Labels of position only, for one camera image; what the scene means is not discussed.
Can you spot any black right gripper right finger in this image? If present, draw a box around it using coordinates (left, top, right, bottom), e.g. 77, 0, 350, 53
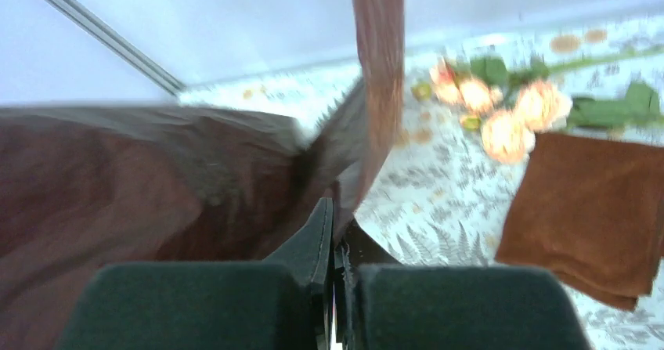
334, 222, 590, 349

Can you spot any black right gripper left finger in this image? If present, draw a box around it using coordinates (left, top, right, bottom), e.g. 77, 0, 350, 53
57, 198, 334, 350

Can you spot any dark maroon wrapping paper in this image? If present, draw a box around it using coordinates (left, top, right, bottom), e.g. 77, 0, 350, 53
1, 0, 405, 349

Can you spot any peach rose stem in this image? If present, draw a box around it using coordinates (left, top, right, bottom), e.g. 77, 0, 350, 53
410, 45, 663, 163

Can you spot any brown folded cloth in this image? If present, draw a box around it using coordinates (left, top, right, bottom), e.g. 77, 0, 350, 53
495, 133, 663, 311

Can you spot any aluminium frame post left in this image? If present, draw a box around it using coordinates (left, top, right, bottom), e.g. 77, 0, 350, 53
45, 0, 186, 96

